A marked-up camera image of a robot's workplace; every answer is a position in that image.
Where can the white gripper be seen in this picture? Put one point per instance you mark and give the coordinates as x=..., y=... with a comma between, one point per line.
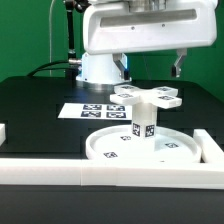
x=124, y=26

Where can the white cross-shaped table base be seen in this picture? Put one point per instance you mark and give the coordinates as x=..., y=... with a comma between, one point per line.
x=163, y=97

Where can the white round table top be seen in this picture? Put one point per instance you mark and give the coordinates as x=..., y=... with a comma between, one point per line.
x=117, y=143

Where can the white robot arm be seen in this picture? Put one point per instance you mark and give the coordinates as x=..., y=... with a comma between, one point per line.
x=99, y=71

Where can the white marker sheet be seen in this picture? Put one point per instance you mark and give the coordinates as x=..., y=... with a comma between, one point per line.
x=95, y=111

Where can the white right fence bar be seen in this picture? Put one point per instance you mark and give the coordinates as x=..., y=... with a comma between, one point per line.
x=211, y=152

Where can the white fence bar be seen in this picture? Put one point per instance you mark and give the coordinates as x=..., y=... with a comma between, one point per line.
x=90, y=172
x=211, y=152

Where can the white left fence block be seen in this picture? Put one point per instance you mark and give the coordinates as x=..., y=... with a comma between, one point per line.
x=2, y=133

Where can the white front fence bar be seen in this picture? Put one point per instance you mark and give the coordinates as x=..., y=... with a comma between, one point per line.
x=90, y=172

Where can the black camera stand pole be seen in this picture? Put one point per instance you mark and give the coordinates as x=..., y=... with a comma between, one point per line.
x=80, y=6

